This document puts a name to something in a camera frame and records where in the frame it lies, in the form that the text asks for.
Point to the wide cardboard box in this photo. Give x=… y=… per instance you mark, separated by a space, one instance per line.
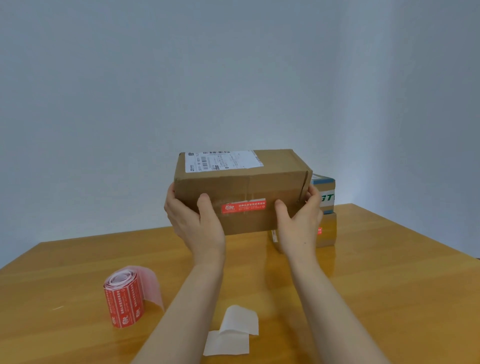
x=262 y=180

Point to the person's left forearm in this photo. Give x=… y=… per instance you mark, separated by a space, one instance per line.
x=183 y=318

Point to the box with green GT tape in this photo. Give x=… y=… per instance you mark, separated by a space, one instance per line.
x=328 y=191

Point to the cardboard box with torn tape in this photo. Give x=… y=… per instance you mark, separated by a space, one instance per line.
x=328 y=232

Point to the roll of red stickers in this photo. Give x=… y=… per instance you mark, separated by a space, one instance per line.
x=123 y=303

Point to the person's right hand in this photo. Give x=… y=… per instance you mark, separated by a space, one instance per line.
x=298 y=232

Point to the person's right forearm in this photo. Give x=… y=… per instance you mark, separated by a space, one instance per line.
x=333 y=318

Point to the person's left hand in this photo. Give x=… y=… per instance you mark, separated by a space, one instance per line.
x=198 y=232

